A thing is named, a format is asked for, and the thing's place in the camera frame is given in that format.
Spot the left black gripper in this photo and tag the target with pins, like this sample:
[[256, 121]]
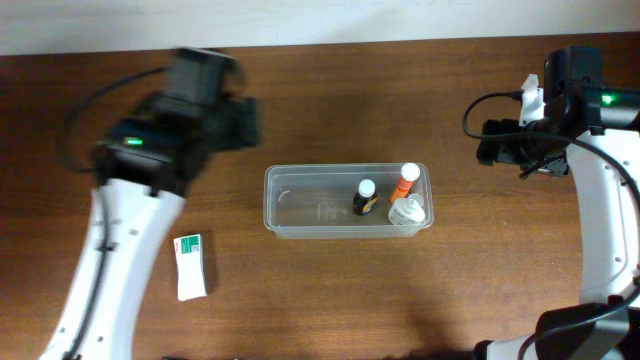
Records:
[[240, 123]]

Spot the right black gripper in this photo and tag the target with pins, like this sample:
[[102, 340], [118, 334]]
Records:
[[493, 142]]

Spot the orange tube white cap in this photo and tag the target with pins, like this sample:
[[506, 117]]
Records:
[[409, 173]]

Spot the white plastic bottle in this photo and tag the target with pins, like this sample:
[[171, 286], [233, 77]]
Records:
[[407, 211]]

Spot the dark brown bottle white cap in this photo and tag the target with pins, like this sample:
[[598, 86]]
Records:
[[365, 197]]

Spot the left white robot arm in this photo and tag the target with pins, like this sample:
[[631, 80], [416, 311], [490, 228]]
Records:
[[143, 170]]

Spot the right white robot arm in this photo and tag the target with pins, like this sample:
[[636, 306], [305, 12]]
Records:
[[572, 124]]

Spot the clear plastic container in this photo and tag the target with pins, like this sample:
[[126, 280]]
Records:
[[315, 201]]

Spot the white green medicine box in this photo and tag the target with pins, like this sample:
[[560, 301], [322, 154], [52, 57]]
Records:
[[191, 283]]

